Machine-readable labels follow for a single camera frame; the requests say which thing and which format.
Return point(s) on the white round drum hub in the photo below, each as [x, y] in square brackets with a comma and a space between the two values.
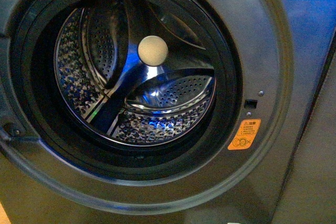
[152, 50]

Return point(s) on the black door latch slot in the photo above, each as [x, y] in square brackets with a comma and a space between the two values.
[250, 104]

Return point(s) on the black rubber door gasket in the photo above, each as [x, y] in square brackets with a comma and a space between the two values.
[33, 78]

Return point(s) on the stainless steel washer drum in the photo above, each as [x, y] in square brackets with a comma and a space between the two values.
[111, 92]

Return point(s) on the grey front-load washing machine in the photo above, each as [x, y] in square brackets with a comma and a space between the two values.
[283, 48]

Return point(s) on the orange warning sticker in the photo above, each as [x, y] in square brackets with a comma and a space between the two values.
[245, 135]

